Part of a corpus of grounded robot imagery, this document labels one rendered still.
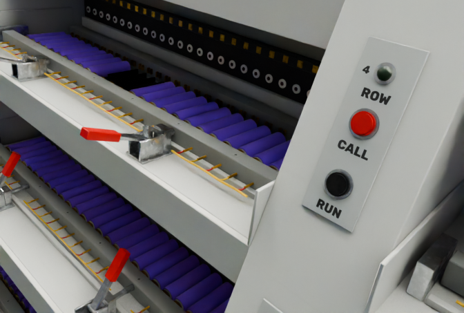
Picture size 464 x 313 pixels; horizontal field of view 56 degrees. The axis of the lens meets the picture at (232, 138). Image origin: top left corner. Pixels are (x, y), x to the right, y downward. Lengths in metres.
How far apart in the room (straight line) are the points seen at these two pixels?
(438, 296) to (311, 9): 0.22
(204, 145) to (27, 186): 0.37
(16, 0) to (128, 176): 0.47
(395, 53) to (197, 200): 0.20
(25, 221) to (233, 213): 0.39
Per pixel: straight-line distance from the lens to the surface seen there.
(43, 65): 0.66
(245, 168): 0.40
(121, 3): 0.75
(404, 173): 0.29
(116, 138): 0.41
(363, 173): 0.29
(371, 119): 0.29
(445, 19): 0.30
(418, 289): 0.34
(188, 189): 0.40
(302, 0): 0.34
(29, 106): 0.61
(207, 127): 0.47
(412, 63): 0.29
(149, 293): 0.53
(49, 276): 0.60
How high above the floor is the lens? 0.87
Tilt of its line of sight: 11 degrees down
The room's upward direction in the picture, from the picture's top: 20 degrees clockwise
